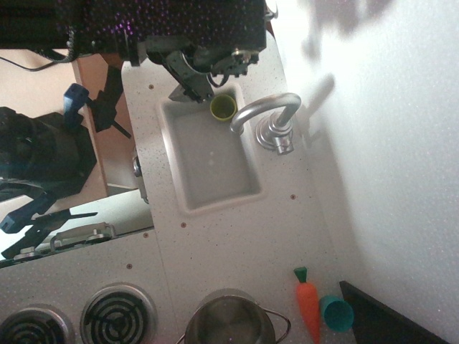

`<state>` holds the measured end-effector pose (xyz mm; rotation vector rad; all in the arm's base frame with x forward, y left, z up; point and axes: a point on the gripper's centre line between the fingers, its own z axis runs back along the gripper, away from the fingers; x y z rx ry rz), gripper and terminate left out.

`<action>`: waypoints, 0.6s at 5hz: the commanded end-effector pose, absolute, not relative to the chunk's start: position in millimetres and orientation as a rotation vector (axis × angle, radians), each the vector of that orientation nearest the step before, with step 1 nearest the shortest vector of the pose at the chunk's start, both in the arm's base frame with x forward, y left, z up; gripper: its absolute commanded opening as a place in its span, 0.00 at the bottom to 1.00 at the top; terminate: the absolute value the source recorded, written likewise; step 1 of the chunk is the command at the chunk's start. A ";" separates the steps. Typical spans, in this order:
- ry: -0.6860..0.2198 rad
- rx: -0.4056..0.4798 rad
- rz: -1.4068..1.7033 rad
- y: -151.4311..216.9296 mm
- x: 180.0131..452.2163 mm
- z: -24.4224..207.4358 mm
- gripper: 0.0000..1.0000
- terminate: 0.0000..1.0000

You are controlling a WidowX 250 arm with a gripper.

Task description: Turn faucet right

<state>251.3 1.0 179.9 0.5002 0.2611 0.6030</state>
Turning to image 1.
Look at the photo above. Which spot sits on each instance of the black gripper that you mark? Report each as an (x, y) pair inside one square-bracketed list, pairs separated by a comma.
[(193, 65)]

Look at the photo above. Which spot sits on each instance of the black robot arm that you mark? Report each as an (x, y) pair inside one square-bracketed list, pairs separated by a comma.
[(117, 27)]

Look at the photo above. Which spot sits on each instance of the silver curved faucet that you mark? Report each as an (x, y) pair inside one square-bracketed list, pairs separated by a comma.
[(274, 132)]

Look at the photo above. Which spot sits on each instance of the yellow-green plastic cup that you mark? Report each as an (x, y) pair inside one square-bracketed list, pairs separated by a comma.
[(223, 107)]

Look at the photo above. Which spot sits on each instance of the white rectangular sink basin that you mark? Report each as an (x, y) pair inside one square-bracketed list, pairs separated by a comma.
[(211, 167)]

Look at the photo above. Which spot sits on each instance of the upper blue black clamp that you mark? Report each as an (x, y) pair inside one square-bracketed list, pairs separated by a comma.
[(103, 107)]

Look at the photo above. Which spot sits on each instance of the blue black clamp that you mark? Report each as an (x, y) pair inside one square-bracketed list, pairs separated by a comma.
[(103, 107), (40, 227)]

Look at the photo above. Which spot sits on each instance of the silver cabinet knob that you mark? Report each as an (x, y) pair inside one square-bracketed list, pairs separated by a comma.
[(136, 166)]

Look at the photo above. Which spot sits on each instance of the lower blue black clamp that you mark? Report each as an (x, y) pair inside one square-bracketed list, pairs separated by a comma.
[(40, 227)]

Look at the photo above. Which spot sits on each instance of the silver metal pot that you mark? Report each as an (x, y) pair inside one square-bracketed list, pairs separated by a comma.
[(233, 316)]

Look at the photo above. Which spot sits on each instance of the right stove burner coil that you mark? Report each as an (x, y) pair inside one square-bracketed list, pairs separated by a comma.
[(119, 313)]

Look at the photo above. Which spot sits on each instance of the stove burner coil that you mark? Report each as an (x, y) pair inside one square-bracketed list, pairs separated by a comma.
[(119, 313), (37, 324)]

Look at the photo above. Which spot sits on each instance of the orange toy carrot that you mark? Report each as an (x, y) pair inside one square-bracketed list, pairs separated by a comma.
[(308, 302)]

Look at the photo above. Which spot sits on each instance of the teal plastic cup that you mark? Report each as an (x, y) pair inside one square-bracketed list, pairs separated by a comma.
[(337, 313)]

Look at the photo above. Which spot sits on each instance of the left stove burner coil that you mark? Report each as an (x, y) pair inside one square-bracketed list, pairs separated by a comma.
[(37, 324)]

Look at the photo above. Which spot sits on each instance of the black corner panel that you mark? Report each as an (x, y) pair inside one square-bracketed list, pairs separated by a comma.
[(374, 322)]

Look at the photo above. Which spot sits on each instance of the silver oven door handle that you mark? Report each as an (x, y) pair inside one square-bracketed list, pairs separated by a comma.
[(87, 234)]

